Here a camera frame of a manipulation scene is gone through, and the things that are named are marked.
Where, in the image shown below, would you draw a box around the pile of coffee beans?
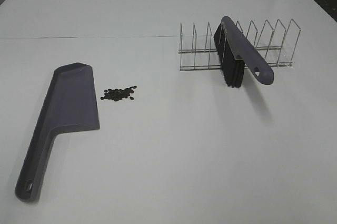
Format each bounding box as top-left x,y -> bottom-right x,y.
100,85 -> 137,102

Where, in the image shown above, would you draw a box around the purple hand brush black bristles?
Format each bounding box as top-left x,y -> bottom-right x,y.
213,16 -> 274,88

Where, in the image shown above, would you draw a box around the purple plastic dustpan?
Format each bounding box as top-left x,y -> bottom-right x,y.
15,63 -> 100,203

